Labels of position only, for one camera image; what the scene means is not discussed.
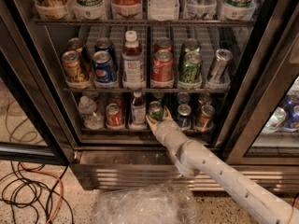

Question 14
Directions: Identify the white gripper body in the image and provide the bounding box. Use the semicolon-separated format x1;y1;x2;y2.
154;120;188;150

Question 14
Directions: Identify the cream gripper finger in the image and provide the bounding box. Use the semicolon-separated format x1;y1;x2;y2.
146;114;159;133
163;106;173;120

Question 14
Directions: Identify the green can bottom shelf front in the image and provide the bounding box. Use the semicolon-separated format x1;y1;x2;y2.
149;101;164;121

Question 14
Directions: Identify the green can shelf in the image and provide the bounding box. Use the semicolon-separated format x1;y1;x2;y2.
152;92;164;103
180;38;201;61
178;51;203;84
149;101;164;121

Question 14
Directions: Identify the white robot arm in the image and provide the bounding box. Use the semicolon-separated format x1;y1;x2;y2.
146;107;299;224

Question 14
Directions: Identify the blue can bottom shelf front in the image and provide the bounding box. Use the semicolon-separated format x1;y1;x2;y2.
177;104;192;130

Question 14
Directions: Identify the blue can shelf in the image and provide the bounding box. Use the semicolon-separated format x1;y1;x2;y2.
177;92;191;105
177;104;192;130

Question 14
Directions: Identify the green can bottom shelf rear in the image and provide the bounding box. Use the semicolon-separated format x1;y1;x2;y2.
152;92;164;103

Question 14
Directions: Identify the tea bottle bottom shelf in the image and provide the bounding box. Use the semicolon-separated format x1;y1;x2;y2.
130;91;146;130

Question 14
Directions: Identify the tea bottle shelf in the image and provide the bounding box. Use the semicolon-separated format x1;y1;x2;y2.
121;30;145;89
130;91;146;130

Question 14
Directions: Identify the blue can bottom shelf rear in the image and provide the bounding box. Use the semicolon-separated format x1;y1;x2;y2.
177;92;191;105

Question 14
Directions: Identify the brown can bottom shelf front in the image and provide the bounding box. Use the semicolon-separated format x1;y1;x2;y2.
195;105;215;131

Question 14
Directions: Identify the brown can shelf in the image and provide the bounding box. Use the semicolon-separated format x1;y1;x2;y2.
195;105;215;131
197;92;212;108

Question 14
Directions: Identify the red can bottom shelf front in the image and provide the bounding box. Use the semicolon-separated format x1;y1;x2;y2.
106;103;123;127

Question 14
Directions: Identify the red can shelf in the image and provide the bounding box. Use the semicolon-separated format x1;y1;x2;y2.
151;49;174;82
106;103;123;127
154;37;173;52

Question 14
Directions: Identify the brown can bottom shelf rear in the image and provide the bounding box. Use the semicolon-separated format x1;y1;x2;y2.
197;92;212;108

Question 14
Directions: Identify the red can middle shelf front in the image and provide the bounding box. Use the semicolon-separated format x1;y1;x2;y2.
151;49;174;82

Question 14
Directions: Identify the green can middle shelf front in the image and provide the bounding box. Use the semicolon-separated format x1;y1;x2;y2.
178;51;203;84

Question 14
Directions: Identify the clear water bottle bottom shelf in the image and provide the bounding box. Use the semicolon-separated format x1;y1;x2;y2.
78;96;104;130

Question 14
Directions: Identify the tea bottle middle shelf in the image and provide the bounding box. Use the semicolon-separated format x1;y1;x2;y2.
121;30;145;89

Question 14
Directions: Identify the red can middle shelf rear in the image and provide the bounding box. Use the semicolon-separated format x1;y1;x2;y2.
154;37;173;52

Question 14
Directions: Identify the green can middle shelf rear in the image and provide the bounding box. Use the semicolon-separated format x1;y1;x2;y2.
180;38;201;61

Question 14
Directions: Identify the blue pepsi can front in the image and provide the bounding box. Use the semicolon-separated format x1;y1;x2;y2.
93;50;117;83

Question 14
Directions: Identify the blue pepsi can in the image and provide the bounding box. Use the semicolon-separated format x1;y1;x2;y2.
94;37;117;63
93;50;117;83

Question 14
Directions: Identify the slim silver can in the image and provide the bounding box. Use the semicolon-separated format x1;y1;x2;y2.
206;49;233;84

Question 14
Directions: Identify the steel fridge cabinet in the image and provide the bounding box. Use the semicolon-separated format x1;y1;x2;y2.
0;0;299;193

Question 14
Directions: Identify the gold can middle shelf front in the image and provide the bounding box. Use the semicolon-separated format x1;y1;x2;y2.
62;50;89;83

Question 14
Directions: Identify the gold can shelf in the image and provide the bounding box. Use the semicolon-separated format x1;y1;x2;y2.
67;37;90;63
62;50;89;83

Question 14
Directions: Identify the blue pepsi can rear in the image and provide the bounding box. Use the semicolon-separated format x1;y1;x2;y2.
94;37;117;63

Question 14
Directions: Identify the right glass fridge door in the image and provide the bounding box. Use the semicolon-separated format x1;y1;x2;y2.
213;0;299;165

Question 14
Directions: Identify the glass fridge door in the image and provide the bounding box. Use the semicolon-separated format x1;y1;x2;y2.
0;4;74;165
213;0;299;165

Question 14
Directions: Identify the gold can middle shelf rear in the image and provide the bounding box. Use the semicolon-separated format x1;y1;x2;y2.
67;37;90;63

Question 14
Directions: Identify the white can behind right door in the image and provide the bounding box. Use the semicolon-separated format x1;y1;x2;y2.
262;107;286;133

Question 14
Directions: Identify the left glass fridge door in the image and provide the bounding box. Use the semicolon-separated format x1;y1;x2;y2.
0;4;74;165

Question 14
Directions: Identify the blue can behind right door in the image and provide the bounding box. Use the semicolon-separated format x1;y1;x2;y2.
282;105;299;132

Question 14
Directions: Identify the clear plastic bag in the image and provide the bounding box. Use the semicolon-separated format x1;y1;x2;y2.
93;182;198;224

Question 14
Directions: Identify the orange cable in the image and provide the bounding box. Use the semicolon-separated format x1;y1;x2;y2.
20;161;65;224

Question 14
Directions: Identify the black cable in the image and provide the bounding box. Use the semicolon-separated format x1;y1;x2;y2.
0;160;76;224

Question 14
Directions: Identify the orange cable right edge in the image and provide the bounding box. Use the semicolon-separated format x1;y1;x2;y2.
287;195;299;224

